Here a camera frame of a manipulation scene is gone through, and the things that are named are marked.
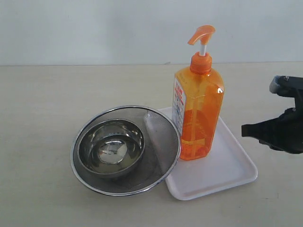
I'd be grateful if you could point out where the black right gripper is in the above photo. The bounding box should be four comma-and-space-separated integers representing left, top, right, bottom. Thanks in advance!
241, 94, 303, 154

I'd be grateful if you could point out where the small stainless steel bowl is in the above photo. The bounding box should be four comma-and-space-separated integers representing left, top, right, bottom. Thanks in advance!
77, 119, 145, 179

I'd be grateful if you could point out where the white rectangular plastic tray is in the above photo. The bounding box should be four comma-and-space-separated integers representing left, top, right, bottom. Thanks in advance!
165, 119, 258, 201

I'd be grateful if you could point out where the steel mesh colander basket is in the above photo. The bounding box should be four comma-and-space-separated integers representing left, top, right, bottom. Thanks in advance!
70, 105, 180, 197

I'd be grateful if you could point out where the orange pump soap bottle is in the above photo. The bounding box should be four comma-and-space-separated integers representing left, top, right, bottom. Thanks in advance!
172, 25, 224, 161

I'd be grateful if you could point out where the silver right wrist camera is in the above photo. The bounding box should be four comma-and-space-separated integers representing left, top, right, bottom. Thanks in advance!
269, 76, 303, 98

